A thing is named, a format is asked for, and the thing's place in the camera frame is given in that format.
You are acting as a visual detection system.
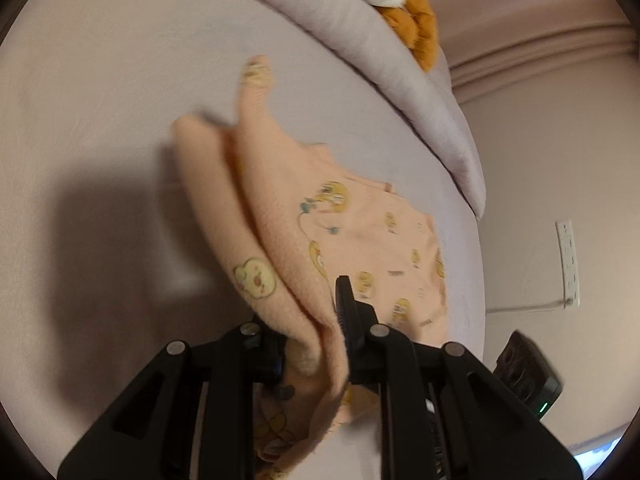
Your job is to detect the peach printed baby garment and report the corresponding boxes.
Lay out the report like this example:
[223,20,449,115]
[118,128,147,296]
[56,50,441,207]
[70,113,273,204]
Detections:
[174,56,449,479]

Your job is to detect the black device green light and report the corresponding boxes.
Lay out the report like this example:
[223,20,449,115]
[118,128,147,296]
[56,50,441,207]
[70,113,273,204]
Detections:
[494,330,563,419]

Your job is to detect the white power strip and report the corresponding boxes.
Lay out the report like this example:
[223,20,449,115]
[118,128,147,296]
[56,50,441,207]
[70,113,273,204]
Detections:
[555,220,580,309]

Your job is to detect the mauve folded duvet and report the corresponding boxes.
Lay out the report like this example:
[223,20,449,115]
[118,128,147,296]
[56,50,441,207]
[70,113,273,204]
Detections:
[262,0,486,218]

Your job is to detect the orange plush goose feet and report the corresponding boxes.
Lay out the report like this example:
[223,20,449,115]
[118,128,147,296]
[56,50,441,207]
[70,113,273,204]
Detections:
[376,0,439,72]

